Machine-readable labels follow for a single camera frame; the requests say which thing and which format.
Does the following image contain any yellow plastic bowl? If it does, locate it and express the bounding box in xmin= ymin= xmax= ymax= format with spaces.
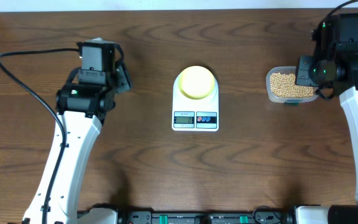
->
xmin=177 ymin=66 xmax=217 ymax=100

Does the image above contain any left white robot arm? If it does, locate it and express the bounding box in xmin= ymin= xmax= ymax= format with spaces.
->
xmin=22 ymin=38 xmax=132 ymax=223

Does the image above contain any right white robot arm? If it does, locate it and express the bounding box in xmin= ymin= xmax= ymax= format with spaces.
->
xmin=284 ymin=13 xmax=358 ymax=223

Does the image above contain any white digital kitchen scale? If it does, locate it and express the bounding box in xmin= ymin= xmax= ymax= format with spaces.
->
xmin=172 ymin=76 xmax=219 ymax=132

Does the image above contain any pile of soybeans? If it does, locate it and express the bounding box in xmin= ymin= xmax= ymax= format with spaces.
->
xmin=270 ymin=73 xmax=314 ymax=98

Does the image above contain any clear plastic container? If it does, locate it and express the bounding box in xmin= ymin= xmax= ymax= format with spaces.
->
xmin=266 ymin=66 xmax=318 ymax=103

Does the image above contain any right black cable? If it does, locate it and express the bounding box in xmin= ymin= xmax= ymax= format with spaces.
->
xmin=317 ymin=0 xmax=358 ymax=29

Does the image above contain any black cable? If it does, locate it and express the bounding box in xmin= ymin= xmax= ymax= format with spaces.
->
xmin=317 ymin=0 xmax=358 ymax=29
xmin=0 ymin=47 xmax=82 ymax=224

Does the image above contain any left black cable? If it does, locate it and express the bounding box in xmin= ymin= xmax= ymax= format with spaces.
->
xmin=0 ymin=47 xmax=82 ymax=224

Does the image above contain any black mounting rail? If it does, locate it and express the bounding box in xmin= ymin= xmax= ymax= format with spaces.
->
xmin=76 ymin=210 xmax=298 ymax=224

